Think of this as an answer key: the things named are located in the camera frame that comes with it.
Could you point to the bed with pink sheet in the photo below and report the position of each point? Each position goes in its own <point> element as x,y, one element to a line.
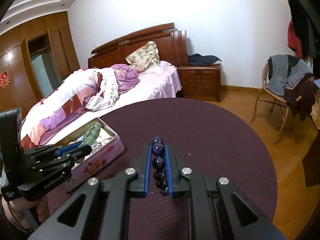
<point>157,82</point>

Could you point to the wooden wardrobe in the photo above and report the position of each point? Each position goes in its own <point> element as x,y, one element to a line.
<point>34,53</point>

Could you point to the grey clothes on chair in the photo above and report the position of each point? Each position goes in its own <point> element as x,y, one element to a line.
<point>285,71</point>

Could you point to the dark folded clothes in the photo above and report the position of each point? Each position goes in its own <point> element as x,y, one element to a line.
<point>206,60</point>

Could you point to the green jade bangle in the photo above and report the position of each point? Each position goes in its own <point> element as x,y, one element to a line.
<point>91,134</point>

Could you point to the dark maroon garment on chair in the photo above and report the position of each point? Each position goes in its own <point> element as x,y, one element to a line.
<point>301,98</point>

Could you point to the hanging dark coats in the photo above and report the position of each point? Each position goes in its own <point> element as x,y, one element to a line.
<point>303,28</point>

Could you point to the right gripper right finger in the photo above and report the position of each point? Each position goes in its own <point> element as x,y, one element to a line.
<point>217,208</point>

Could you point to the red hanging jacket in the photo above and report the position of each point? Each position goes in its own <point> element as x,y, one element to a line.
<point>293,41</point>

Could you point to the rattan chair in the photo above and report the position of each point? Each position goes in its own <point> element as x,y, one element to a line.
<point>276,100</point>

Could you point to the red paper wall decoration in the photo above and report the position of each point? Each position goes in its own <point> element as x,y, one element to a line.
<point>4,79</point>

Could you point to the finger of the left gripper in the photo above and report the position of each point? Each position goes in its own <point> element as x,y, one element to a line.
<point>67,148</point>

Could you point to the floral pillow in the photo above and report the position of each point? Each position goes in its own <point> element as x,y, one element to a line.
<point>145,57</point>

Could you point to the wooden nightstand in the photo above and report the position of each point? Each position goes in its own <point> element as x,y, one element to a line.
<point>200,82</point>

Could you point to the left hand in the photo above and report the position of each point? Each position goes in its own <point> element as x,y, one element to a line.
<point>15,211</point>

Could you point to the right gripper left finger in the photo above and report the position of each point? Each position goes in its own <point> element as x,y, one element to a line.
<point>99,209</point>

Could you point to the purple garment on bed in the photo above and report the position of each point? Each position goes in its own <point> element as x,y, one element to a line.
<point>127,77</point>

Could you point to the pink patchwork quilt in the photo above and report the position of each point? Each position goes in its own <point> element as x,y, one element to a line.
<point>88,89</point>

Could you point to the pink rectangular tin box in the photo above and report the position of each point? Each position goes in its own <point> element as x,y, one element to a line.
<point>105,149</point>

